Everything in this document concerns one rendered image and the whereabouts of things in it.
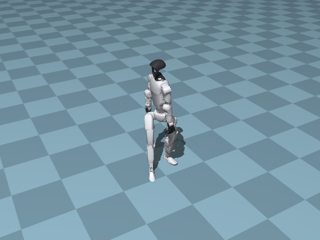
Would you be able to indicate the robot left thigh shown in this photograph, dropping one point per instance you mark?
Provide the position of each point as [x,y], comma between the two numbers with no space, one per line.
[171,138]

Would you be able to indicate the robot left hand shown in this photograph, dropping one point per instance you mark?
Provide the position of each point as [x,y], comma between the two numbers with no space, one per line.
[170,129]

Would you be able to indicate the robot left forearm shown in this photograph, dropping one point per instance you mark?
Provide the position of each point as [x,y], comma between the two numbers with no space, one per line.
[168,114]

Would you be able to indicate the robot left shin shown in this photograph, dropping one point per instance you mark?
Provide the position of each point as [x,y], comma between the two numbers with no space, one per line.
[168,150]

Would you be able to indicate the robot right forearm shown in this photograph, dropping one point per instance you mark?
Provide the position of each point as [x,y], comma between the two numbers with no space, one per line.
[148,103]

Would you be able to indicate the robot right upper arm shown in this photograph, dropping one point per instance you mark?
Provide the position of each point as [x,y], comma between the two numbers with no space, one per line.
[147,92]

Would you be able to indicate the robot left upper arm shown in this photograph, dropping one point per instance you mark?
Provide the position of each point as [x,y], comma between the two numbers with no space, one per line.
[166,91]

